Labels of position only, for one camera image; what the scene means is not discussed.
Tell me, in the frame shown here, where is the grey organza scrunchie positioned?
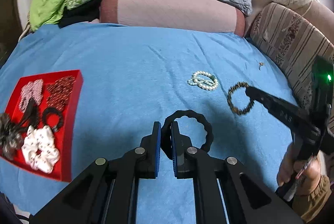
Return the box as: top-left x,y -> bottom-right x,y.
1,113 -> 23,161

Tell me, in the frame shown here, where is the red plastic tray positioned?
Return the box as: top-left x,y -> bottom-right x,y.
1,70 -> 83,182

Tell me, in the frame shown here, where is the white dotted scrunchie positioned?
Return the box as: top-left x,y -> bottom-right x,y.
21,126 -> 60,174

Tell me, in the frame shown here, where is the white pearl necklace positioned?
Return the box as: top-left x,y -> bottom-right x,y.
187,70 -> 219,91

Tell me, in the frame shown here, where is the black hair claw clip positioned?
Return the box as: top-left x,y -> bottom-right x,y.
11,98 -> 40,132

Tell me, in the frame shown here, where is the blue bed sheet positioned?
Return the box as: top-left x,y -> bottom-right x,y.
0,22 -> 300,224

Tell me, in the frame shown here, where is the black spiral hair tie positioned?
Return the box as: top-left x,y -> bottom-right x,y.
160,109 -> 215,161

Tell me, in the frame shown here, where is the dark red dotted scrunchie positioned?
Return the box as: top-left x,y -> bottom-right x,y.
46,76 -> 75,111

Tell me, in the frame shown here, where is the red white plaid scrunchie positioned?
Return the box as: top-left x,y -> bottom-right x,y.
19,79 -> 44,113

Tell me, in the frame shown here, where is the brown beaded bracelet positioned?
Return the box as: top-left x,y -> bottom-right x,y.
226,81 -> 256,116

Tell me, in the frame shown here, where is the pink bolster pillow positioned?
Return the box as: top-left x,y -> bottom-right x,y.
100,0 -> 245,37

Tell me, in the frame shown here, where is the right hand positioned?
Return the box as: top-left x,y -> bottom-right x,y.
276,143 -> 322,197

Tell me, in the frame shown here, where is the striped brown floral cushion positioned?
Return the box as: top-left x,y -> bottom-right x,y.
250,2 -> 333,110

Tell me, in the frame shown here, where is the olive jacket sleeve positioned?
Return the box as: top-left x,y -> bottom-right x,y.
292,175 -> 333,223

